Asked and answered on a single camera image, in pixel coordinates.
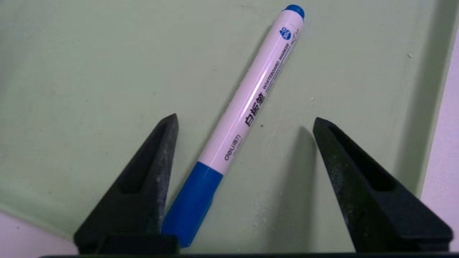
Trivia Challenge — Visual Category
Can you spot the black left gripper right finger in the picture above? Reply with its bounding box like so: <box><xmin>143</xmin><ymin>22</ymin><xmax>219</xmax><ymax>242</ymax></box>
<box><xmin>313</xmin><ymin>117</ymin><xmax>453</xmax><ymax>253</ymax></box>

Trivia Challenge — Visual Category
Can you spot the white marker with blue cap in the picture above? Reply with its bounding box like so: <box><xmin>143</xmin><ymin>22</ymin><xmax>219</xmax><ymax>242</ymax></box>
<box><xmin>161</xmin><ymin>4</ymin><xmax>305</xmax><ymax>248</ymax></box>

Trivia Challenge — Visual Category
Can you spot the green plastic tray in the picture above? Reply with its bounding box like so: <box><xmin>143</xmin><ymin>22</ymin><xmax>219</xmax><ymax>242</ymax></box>
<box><xmin>0</xmin><ymin>0</ymin><xmax>458</xmax><ymax>255</ymax></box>

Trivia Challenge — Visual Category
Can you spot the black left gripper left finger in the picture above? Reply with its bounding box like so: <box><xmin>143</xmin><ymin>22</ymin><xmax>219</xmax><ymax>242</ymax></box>
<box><xmin>74</xmin><ymin>114</ymin><xmax>179</xmax><ymax>255</ymax></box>

